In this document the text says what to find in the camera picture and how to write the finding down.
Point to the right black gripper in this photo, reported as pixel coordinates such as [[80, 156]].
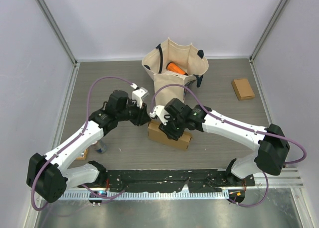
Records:
[[171, 134]]

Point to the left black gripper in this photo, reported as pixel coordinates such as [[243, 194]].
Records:
[[142, 116]]

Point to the brown cardboard box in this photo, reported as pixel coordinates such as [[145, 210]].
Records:
[[243, 89]]

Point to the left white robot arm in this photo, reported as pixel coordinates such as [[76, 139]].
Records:
[[50, 176]]

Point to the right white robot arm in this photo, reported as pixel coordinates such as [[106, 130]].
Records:
[[269, 148]]

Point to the yellow blue snack box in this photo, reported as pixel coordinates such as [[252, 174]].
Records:
[[83, 155]]

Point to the silver blue drink can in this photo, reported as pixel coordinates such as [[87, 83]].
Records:
[[99, 146]]

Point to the orange bottle in bag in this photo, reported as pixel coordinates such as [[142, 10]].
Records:
[[173, 67]]

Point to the beige canvas tote bag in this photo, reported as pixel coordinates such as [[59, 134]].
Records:
[[169, 85]]

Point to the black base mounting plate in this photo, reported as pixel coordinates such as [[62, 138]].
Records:
[[168, 181]]

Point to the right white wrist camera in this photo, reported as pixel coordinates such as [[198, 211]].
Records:
[[161, 113]]

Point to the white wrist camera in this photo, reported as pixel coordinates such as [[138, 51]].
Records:
[[138, 95], [161, 113]]

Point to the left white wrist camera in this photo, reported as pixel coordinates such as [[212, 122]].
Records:
[[138, 95]]

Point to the slotted cable duct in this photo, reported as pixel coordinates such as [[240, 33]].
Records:
[[184, 194]]

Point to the left aluminium frame post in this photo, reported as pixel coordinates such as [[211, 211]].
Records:
[[58, 33]]

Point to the aluminium frame post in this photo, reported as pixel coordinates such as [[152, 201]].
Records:
[[269, 27], [58, 33]]

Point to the right aluminium frame post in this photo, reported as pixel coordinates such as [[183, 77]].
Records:
[[269, 27]]

